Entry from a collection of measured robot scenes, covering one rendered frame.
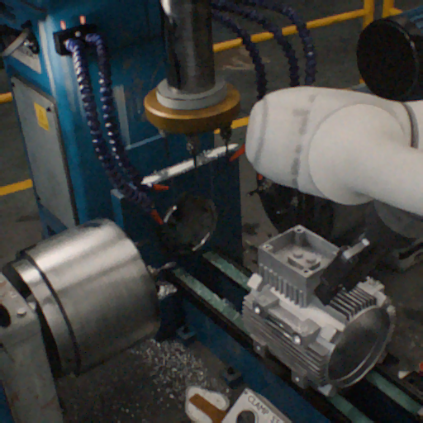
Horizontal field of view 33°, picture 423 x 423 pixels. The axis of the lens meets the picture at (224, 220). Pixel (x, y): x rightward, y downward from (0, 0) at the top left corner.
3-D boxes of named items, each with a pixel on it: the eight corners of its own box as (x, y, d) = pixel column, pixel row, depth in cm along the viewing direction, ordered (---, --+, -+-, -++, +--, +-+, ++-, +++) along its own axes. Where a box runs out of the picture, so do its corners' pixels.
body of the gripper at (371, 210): (407, 176, 94) (376, 213, 102) (362, 199, 90) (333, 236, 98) (444, 221, 92) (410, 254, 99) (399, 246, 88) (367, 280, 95)
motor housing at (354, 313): (242, 353, 135) (238, 273, 124) (314, 308, 144) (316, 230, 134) (318, 415, 121) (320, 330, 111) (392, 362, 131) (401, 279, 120)
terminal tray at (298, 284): (257, 279, 128) (255, 247, 124) (300, 255, 134) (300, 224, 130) (304, 312, 120) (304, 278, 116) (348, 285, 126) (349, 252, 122)
